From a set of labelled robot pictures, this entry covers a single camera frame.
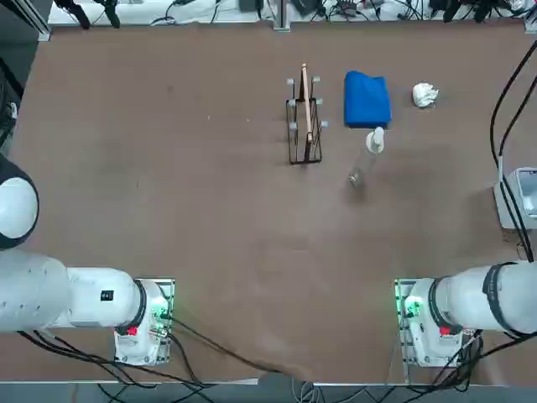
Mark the clear spray bottle white pump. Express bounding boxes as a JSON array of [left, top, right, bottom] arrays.
[[347, 126, 387, 188]]

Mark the folded blue cloth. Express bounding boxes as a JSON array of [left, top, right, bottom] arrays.
[[343, 70, 394, 129]]

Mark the stainless steel trash bin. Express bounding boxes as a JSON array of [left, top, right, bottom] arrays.
[[493, 167, 537, 230]]

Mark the black wire rack wooden handle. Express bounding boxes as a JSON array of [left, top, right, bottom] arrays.
[[284, 62, 330, 166]]

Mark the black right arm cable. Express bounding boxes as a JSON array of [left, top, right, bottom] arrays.
[[498, 73, 537, 261], [490, 38, 537, 264]]

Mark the white tissue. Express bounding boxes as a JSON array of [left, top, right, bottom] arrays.
[[412, 81, 440, 109]]

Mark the black tripod leg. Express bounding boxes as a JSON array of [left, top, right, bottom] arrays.
[[53, 0, 91, 31], [95, 0, 122, 29]]

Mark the black cable across table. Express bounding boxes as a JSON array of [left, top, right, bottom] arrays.
[[169, 317, 303, 379]]

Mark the black left arm cable bundle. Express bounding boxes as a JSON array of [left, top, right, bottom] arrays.
[[16, 329, 215, 388]]

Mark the aluminium frame post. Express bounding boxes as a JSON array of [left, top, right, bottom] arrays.
[[274, 0, 291, 32]]

